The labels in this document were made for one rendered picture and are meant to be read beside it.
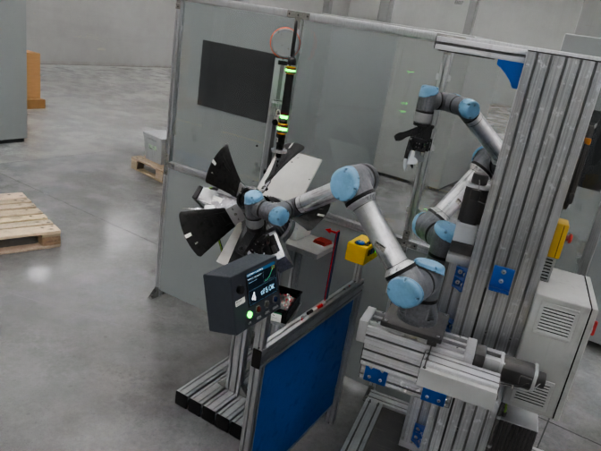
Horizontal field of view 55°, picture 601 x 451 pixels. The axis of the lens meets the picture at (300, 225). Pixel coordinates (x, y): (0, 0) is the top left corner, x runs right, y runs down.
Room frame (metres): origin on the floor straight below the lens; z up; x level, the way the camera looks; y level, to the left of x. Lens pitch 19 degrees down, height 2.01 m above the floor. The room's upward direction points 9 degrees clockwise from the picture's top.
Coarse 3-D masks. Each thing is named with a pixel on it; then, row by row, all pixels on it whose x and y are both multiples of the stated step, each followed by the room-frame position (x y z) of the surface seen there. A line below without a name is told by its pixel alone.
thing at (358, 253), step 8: (352, 240) 2.57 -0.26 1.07; (368, 240) 2.61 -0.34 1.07; (352, 248) 2.52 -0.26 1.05; (360, 248) 2.50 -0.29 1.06; (368, 248) 2.51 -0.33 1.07; (352, 256) 2.52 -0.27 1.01; (360, 256) 2.50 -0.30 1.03; (368, 256) 2.53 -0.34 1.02; (376, 256) 2.62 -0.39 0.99; (360, 264) 2.50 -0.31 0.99
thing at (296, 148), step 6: (288, 144) 2.73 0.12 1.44; (294, 144) 2.68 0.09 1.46; (300, 144) 2.65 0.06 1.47; (288, 150) 2.67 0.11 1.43; (294, 150) 2.63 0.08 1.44; (300, 150) 2.60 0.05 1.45; (282, 156) 2.68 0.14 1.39; (288, 156) 2.62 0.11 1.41; (294, 156) 2.59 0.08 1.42; (282, 162) 2.62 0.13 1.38; (270, 174) 2.62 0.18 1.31; (270, 180) 2.56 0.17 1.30
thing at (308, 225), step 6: (312, 210) 2.44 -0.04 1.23; (318, 210) 2.45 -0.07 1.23; (324, 210) 2.45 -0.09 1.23; (300, 216) 2.39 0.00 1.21; (306, 216) 2.40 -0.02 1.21; (312, 216) 2.40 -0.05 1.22; (318, 216) 2.40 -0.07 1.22; (300, 222) 2.35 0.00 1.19; (306, 222) 2.36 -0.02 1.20; (312, 222) 2.36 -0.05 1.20; (318, 222) 2.36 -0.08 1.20; (306, 228) 2.32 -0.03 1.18; (312, 228) 2.32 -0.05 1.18
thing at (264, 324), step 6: (270, 318) 1.86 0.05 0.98; (258, 324) 1.85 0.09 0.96; (264, 324) 1.84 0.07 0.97; (258, 330) 1.85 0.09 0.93; (264, 330) 1.83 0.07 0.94; (258, 336) 1.84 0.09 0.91; (264, 336) 1.84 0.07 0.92; (258, 342) 1.84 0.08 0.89; (264, 342) 1.84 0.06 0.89; (258, 348) 1.84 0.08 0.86; (264, 348) 1.85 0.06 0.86
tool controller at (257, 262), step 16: (256, 256) 1.80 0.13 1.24; (272, 256) 1.79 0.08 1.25; (208, 272) 1.64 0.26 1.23; (224, 272) 1.63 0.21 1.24; (240, 272) 1.62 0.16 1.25; (256, 272) 1.68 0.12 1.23; (272, 272) 1.76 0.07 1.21; (208, 288) 1.61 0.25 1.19; (224, 288) 1.58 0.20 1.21; (240, 288) 1.58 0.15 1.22; (272, 288) 1.75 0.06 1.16; (208, 304) 1.60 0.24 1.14; (224, 304) 1.58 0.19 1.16; (240, 304) 1.59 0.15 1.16; (256, 304) 1.66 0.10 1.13; (272, 304) 1.74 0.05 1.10; (208, 320) 1.60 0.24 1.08; (224, 320) 1.57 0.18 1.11; (240, 320) 1.58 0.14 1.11; (256, 320) 1.65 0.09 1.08
